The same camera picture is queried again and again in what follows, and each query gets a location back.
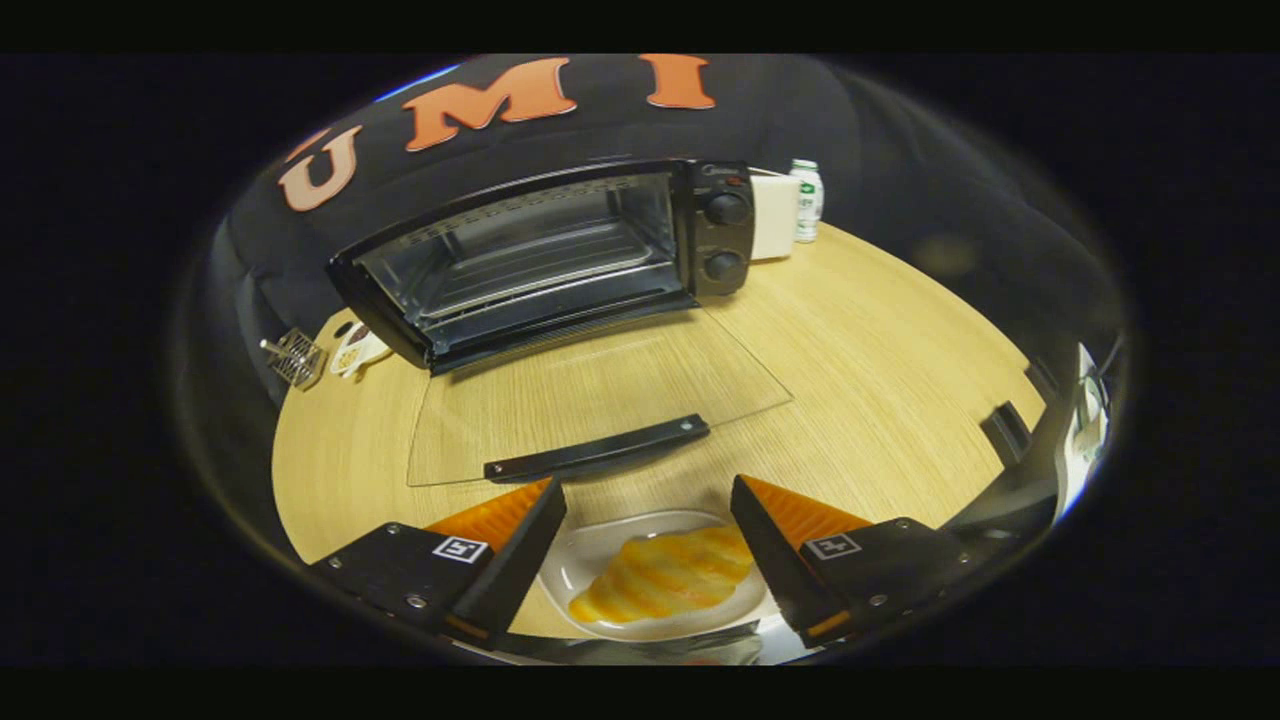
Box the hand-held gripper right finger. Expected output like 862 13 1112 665
730 474 986 649

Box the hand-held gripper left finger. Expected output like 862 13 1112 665
305 477 568 646

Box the yellow croissant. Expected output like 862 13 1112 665
568 526 756 625

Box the black toaster oven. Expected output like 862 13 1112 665
327 158 796 488

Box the white plate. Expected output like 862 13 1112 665
540 510 773 643

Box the small black block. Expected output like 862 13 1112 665
980 401 1033 467

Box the white and brown small object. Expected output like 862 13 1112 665
330 322 393 379

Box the white rectangular box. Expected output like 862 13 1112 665
750 174 801 262

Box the small white green-label bottle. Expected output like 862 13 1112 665
789 158 825 244

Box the metal wire rack piece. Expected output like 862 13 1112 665
260 327 328 391

